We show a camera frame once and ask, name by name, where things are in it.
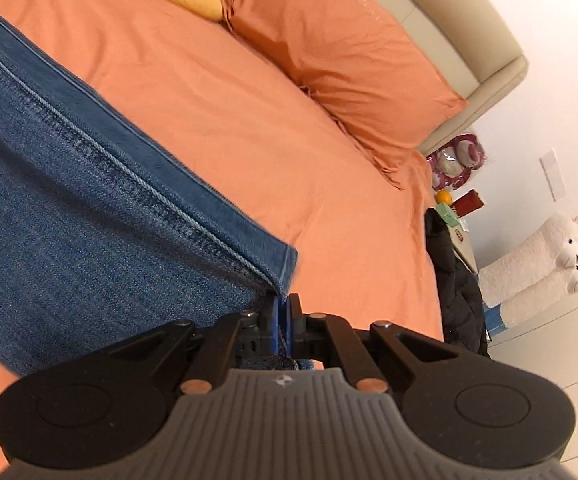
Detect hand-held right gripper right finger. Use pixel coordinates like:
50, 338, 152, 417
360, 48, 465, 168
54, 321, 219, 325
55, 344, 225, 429
287, 293, 462, 396

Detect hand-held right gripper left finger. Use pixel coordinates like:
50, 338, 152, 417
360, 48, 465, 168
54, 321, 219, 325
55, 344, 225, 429
90, 296, 282, 396

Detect blue denim pants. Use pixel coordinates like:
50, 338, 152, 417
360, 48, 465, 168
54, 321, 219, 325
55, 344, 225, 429
0, 0, 320, 378

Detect black jacket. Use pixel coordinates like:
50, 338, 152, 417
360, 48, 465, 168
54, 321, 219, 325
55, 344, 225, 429
423, 207, 491, 359

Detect green box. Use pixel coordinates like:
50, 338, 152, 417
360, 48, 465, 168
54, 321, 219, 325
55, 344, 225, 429
436, 203, 462, 227

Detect small blue cloth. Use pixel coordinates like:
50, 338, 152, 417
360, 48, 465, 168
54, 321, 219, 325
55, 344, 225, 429
483, 306, 509, 334

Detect orange bed cover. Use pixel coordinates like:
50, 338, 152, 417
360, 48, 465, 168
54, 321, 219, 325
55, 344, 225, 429
0, 0, 446, 480

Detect red box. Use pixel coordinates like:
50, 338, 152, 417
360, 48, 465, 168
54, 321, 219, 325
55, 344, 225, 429
451, 189, 485, 219

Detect white alpaca plush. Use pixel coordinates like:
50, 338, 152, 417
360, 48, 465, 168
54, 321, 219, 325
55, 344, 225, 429
478, 212, 578, 308
498, 264, 578, 329

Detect orange pillow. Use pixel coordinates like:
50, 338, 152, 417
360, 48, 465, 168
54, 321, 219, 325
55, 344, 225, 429
217, 0, 470, 191

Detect beige padded headboard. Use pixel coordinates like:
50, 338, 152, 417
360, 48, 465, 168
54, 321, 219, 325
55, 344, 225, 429
204, 0, 530, 157

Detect white wall switch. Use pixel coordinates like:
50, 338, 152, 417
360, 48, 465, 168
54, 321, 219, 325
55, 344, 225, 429
540, 148, 568, 204

